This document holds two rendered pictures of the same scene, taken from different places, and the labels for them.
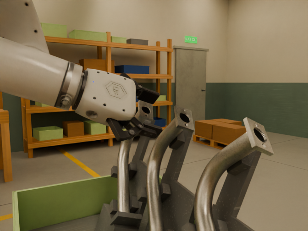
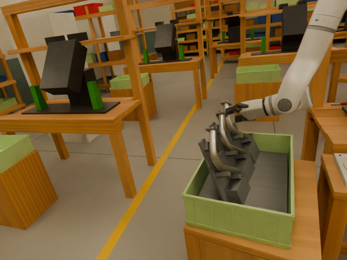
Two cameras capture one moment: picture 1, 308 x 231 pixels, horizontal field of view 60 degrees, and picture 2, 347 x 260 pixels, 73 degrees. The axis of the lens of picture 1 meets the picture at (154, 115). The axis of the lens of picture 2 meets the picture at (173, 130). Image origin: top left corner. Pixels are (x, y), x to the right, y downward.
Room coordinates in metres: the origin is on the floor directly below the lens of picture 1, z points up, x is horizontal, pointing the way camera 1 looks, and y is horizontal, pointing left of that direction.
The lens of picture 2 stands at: (1.32, 0.65, 1.61)
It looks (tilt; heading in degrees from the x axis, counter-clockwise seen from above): 25 degrees down; 235
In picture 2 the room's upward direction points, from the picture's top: 8 degrees counter-clockwise
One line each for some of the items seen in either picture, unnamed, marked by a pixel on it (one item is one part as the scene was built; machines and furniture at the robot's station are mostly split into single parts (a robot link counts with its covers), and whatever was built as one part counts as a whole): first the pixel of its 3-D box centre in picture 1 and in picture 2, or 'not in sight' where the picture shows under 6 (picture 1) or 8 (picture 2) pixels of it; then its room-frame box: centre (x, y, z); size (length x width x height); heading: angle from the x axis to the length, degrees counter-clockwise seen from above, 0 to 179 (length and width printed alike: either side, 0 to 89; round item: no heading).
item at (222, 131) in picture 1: (227, 134); not in sight; (5.31, -1.48, 0.22); 1.20 x 0.81 x 0.44; 29
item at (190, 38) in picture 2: not in sight; (206, 28); (-6.73, -7.33, 1.11); 3.01 x 0.54 x 2.23; 124
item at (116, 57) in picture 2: not in sight; (100, 50); (-1.18, -5.86, 1.13); 2.48 x 0.54 x 2.27; 124
